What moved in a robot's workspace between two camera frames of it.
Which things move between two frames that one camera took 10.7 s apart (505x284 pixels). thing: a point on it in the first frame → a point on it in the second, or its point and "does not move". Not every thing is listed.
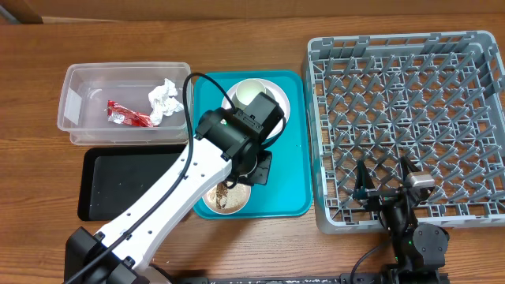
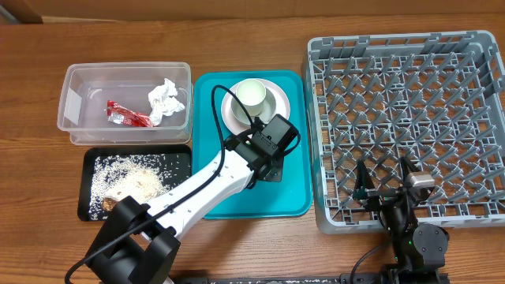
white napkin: [162, 102] does not move
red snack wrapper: [119, 113] does not move
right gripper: [379, 196] does not move
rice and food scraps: [228, 199] → [114, 177]
